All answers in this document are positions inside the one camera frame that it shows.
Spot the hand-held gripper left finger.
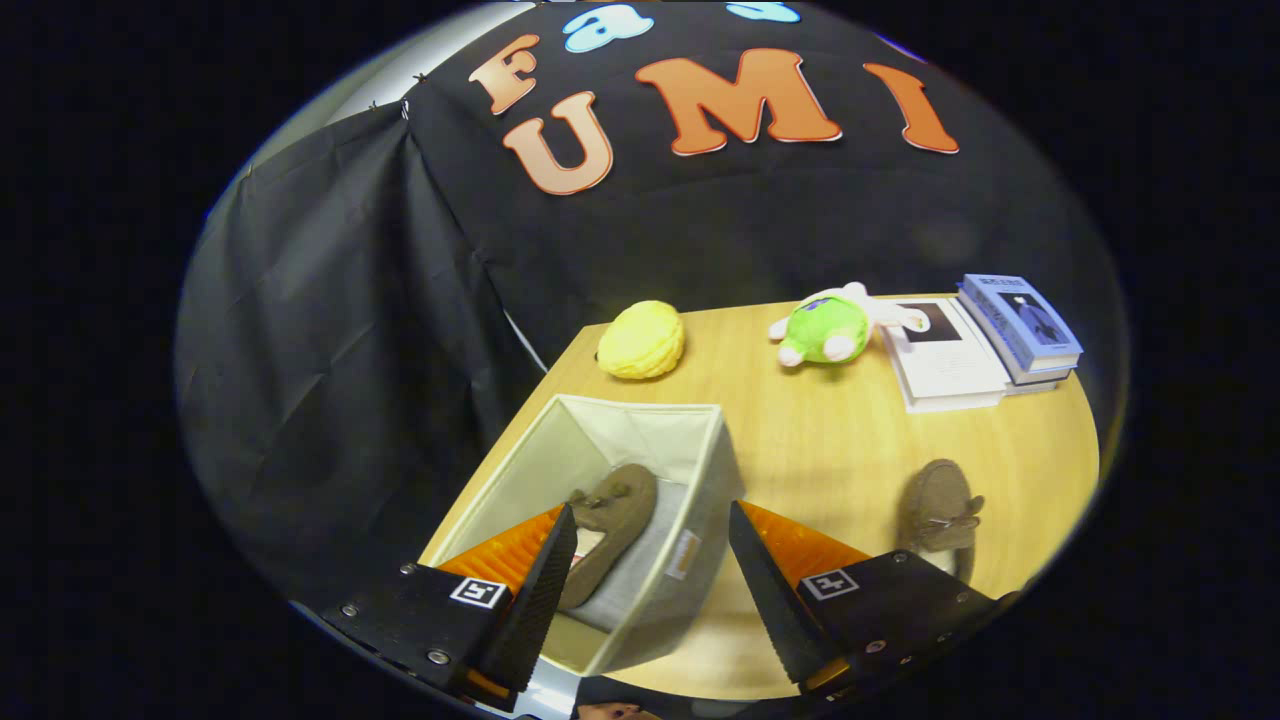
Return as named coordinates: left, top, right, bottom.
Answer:
left=320, top=503, right=579, bottom=713

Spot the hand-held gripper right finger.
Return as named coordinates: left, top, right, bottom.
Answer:
left=728, top=500, right=1021, bottom=699

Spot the brown fluffy shoe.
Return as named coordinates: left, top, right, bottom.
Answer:
left=895, top=458, right=986, bottom=583
left=555, top=462, right=660, bottom=611

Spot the beige fabric storage box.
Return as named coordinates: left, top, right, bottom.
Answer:
left=428, top=393, right=746, bottom=679

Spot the green plush toy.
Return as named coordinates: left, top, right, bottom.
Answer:
left=767, top=281, right=931, bottom=369

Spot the yellow plush ball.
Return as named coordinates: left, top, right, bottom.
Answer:
left=597, top=299, right=687, bottom=381

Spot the white book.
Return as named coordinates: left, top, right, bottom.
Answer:
left=880, top=295, right=1011, bottom=415

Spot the black backdrop cloth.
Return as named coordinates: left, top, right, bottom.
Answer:
left=175, top=0, right=1131, bottom=621

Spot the grey book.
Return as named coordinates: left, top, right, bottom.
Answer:
left=985, top=320, right=1076, bottom=396

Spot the blue book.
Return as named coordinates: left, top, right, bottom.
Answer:
left=958, top=273, right=1085, bottom=373

